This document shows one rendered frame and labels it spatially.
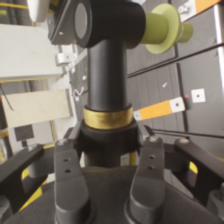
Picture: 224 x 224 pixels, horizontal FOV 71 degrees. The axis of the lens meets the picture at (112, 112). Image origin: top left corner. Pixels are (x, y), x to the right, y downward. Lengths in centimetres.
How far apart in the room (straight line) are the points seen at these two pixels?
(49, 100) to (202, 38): 433
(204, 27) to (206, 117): 14
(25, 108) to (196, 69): 429
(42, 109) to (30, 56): 136
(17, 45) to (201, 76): 452
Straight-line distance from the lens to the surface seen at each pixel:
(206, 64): 31
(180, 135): 35
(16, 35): 477
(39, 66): 455
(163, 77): 35
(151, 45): 17
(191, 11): 33
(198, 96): 31
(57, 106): 453
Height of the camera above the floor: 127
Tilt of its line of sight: 30 degrees down
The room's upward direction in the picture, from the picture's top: 102 degrees counter-clockwise
